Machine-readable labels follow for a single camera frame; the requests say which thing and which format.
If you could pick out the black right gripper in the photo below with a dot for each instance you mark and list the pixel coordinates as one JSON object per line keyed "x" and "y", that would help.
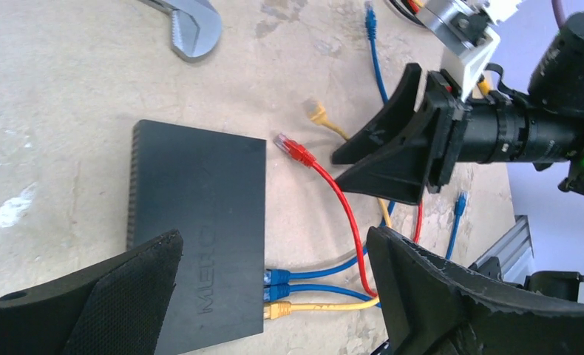
{"x": 400, "y": 154}

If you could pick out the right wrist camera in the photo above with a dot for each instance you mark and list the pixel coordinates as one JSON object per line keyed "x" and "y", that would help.
{"x": 465, "y": 28}

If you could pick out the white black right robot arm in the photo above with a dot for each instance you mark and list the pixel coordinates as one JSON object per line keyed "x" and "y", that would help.
{"x": 556, "y": 86}

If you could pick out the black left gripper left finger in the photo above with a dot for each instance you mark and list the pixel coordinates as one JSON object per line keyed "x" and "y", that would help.
{"x": 116, "y": 306}

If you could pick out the aluminium frame rail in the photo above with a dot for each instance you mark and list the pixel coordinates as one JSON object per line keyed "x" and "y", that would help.
{"x": 511, "y": 258}

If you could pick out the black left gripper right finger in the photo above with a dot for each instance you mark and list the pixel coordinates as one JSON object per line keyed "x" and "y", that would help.
{"x": 432, "y": 305}

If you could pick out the black network switch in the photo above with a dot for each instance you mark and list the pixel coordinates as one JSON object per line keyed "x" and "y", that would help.
{"x": 210, "y": 186}

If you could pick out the silver adjustable wrench red handle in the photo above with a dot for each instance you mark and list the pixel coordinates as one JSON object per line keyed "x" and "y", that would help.
{"x": 196, "y": 26}

